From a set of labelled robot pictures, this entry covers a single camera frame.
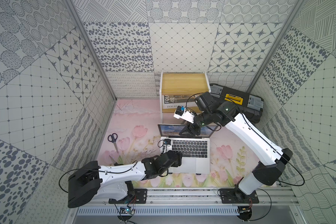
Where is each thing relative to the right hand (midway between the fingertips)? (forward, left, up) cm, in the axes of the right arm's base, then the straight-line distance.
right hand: (183, 129), depth 68 cm
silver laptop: (-6, -7, -11) cm, 14 cm away
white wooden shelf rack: (+26, +1, +5) cm, 26 cm away
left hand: (-3, +2, -19) cm, 19 cm away
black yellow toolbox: (+27, -48, -12) cm, 56 cm away
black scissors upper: (+10, +49, -27) cm, 57 cm away
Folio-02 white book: (+28, +5, -9) cm, 30 cm away
